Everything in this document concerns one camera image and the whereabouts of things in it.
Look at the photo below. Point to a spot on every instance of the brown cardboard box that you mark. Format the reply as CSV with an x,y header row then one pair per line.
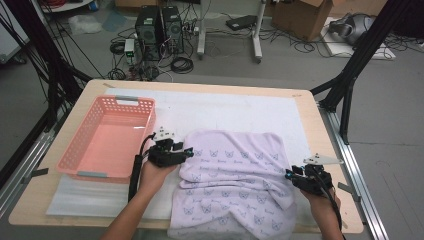
x,y
300,18

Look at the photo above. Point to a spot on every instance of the pink plastic basket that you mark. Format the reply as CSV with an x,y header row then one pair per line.
x,y
110,143

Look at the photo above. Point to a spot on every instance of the white cabinet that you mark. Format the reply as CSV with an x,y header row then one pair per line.
x,y
10,40

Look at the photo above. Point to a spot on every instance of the person's right hand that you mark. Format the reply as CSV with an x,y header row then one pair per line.
x,y
321,201

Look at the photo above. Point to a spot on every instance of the grey table bracket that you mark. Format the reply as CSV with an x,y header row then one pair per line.
x,y
36,173
348,188

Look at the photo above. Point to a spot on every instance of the teal sheet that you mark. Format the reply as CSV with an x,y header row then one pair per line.
x,y
114,20

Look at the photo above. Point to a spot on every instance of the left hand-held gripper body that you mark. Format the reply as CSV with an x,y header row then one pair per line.
x,y
165,156

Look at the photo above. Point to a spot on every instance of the lilac printed towel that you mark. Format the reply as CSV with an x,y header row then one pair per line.
x,y
233,186

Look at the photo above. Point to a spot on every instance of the black flat box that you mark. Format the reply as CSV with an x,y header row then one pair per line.
x,y
240,22

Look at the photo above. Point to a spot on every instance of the white grid mat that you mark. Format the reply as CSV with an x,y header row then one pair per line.
x,y
233,110

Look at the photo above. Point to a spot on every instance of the clear plastic bag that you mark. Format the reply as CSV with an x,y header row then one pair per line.
x,y
83,24

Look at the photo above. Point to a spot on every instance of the aluminium rail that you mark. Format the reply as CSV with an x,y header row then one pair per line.
x,y
23,170
350,146

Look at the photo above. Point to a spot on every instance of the black metal frame stand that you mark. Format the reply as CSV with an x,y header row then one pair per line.
x,y
346,76
50,66

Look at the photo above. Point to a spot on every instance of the black computer tower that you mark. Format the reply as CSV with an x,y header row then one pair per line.
x,y
148,33
173,30

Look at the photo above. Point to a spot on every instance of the white floor board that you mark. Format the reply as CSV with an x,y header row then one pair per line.
x,y
340,48

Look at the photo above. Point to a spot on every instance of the person's left hand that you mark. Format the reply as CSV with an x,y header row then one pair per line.
x,y
155,176

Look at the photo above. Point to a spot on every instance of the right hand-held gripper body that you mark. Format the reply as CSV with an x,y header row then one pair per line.
x,y
311,183

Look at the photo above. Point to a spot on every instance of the grey rounded device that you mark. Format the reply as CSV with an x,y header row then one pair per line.
x,y
353,26

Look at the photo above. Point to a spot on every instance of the small white box green light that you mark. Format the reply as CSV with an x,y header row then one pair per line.
x,y
129,46

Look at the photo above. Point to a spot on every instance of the white stand leg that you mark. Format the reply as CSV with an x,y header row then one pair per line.
x,y
201,33
257,36

